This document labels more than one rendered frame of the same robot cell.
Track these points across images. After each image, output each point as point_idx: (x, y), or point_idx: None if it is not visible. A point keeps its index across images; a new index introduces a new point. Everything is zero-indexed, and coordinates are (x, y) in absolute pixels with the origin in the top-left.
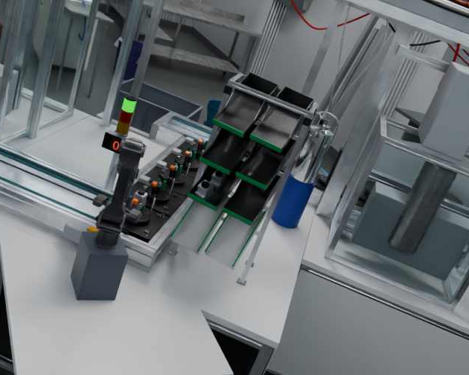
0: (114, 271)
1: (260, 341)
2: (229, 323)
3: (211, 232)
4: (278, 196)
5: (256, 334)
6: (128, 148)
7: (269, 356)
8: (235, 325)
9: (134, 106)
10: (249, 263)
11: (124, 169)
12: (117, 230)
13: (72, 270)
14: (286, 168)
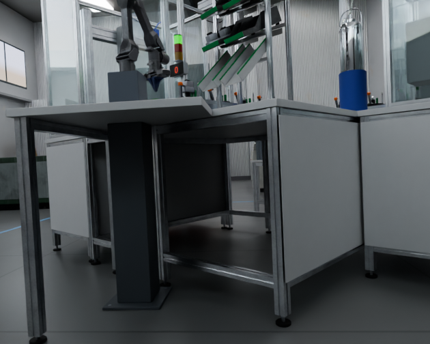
0: (130, 86)
1: (262, 107)
2: (234, 106)
3: (226, 69)
4: (267, 14)
5: (256, 102)
6: None
7: (276, 119)
8: (238, 105)
9: (180, 38)
10: (269, 89)
11: (123, 10)
12: (126, 54)
13: None
14: None
